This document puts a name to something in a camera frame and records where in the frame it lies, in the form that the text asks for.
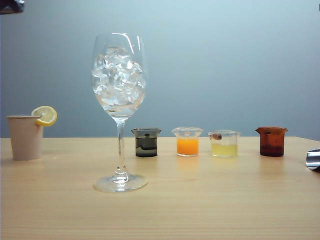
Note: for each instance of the clear ice cubes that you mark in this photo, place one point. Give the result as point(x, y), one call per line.
point(117, 75)

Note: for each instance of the clear beaker with pale juice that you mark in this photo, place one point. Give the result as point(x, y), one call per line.
point(223, 150)

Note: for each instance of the stainless steel ice scoop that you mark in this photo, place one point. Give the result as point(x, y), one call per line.
point(313, 160)

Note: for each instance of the yellow lemon slice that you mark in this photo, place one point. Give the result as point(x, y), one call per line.
point(46, 115)

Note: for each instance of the smoked grey glass beaker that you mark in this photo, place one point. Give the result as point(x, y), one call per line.
point(146, 147)

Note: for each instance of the clear beaker with orange juice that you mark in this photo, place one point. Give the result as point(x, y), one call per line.
point(187, 146)

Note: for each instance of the amber glass beaker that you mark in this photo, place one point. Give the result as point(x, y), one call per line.
point(271, 145)

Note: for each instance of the beige paper cup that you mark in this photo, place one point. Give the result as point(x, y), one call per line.
point(25, 140)

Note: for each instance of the clear wine glass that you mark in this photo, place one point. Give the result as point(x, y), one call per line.
point(121, 150)

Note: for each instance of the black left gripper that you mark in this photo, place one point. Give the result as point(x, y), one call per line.
point(10, 6)

